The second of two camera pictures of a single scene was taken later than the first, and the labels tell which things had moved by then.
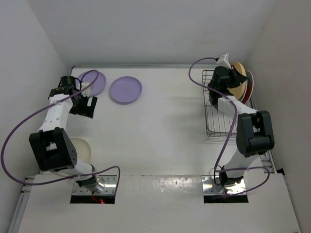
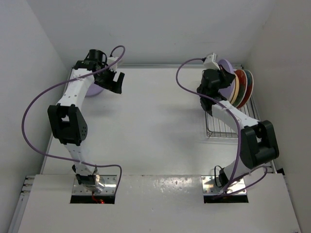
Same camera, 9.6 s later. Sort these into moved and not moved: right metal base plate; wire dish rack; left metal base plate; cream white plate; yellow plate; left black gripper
Moved: yellow plate; cream white plate; left black gripper
Not moved: right metal base plate; left metal base plate; wire dish rack
